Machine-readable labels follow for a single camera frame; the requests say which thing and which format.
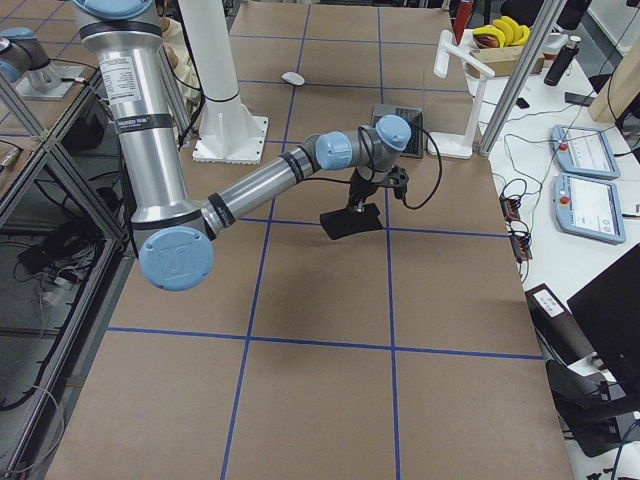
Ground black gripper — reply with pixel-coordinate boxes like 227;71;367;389
347;167;408;208

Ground grey laptop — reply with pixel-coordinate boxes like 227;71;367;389
372;104;424;158

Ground black mouse pad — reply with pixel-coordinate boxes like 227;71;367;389
319;203;383;240

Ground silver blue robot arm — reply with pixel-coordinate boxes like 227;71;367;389
74;1;411;291
1;27;61;92

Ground white desk lamp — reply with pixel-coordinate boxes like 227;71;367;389
427;30;495;159

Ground white computer mouse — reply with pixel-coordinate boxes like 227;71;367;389
281;71;306;87

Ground cardboard lamp box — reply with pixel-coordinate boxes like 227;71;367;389
466;46;545;78

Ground red cylinder bottle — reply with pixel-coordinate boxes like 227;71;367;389
453;0;474;43

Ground yellow bananas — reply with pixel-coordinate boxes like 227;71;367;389
472;16;531;48

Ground lower blue teach pendant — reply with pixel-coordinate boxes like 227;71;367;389
553;173;626;245

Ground blue teach pendant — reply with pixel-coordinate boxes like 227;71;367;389
553;173;626;245
550;124;620;180

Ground upper blue teach pendant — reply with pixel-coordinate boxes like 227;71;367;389
550;124;620;180

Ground person in cream sweater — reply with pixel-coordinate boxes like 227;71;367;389
155;0;200;114

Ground black water bottle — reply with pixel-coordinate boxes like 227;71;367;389
543;35;581;86

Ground black monitor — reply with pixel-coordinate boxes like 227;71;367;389
568;246;639;394

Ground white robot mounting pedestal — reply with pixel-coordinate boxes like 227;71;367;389
178;0;269;164

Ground aluminium frame post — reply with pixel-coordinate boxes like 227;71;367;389
478;0;567;157

